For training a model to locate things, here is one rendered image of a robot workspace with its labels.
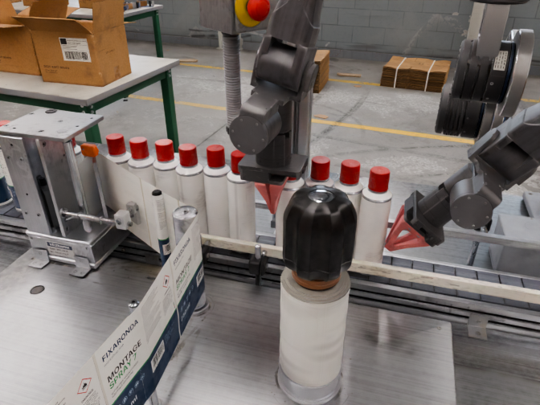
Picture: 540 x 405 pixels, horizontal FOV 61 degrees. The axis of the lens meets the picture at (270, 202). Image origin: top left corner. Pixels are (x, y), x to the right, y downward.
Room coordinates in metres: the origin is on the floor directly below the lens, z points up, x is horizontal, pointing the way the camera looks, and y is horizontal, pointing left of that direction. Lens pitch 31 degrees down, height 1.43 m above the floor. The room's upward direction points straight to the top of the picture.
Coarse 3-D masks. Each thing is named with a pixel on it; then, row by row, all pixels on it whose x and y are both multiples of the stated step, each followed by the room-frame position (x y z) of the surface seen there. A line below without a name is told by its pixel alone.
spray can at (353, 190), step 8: (344, 160) 0.71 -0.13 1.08; (352, 160) 0.71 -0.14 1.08; (344, 168) 0.69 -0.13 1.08; (352, 168) 0.69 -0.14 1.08; (344, 176) 0.69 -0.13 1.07; (352, 176) 0.69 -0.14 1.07; (336, 184) 0.70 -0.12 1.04; (344, 184) 0.69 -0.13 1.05; (352, 184) 0.69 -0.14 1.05; (360, 184) 0.70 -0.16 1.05; (352, 192) 0.68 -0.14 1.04; (360, 192) 0.69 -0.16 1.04; (352, 200) 0.68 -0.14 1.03; (360, 200) 0.69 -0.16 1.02
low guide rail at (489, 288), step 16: (224, 240) 0.71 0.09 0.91; (240, 240) 0.71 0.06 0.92; (272, 256) 0.69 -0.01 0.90; (368, 272) 0.64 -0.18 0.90; (384, 272) 0.63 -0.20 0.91; (400, 272) 0.62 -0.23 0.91; (416, 272) 0.62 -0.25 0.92; (432, 272) 0.62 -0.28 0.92; (464, 288) 0.59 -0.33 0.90; (480, 288) 0.59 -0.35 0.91; (496, 288) 0.58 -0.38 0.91; (512, 288) 0.58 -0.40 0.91; (528, 288) 0.58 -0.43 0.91
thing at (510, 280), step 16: (0, 208) 0.89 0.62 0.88; (256, 240) 0.76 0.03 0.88; (272, 240) 0.76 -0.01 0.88; (240, 256) 0.71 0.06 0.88; (384, 256) 0.71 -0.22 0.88; (352, 272) 0.66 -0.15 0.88; (448, 272) 0.66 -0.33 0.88; (464, 272) 0.66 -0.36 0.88; (480, 272) 0.66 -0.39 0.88; (416, 288) 0.62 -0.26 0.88; (432, 288) 0.62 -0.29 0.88; (448, 288) 0.62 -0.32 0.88; (496, 304) 0.58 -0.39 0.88; (512, 304) 0.58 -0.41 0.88; (528, 304) 0.58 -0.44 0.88
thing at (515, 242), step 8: (256, 200) 0.79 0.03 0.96; (264, 208) 0.77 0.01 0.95; (392, 224) 0.71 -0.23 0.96; (448, 232) 0.68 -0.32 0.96; (456, 232) 0.68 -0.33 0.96; (464, 232) 0.67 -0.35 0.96; (472, 232) 0.67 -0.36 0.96; (480, 232) 0.67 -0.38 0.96; (472, 240) 0.67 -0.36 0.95; (480, 240) 0.66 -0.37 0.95; (488, 240) 0.66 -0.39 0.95; (496, 240) 0.66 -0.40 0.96; (504, 240) 0.65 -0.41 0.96; (512, 240) 0.65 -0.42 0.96; (520, 240) 0.65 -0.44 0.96; (528, 240) 0.65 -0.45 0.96; (536, 240) 0.65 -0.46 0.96; (528, 248) 0.64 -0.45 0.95; (536, 248) 0.64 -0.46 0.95
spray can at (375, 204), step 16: (384, 176) 0.66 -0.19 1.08; (368, 192) 0.67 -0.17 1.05; (384, 192) 0.66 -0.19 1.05; (368, 208) 0.66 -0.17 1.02; (384, 208) 0.65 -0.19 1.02; (368, 224) 0.66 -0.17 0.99; (384, 224) 0.66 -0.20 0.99; (368, 240) 0.65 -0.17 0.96; (384, 240) 0.66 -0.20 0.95; (368, 256) 0.65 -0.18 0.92
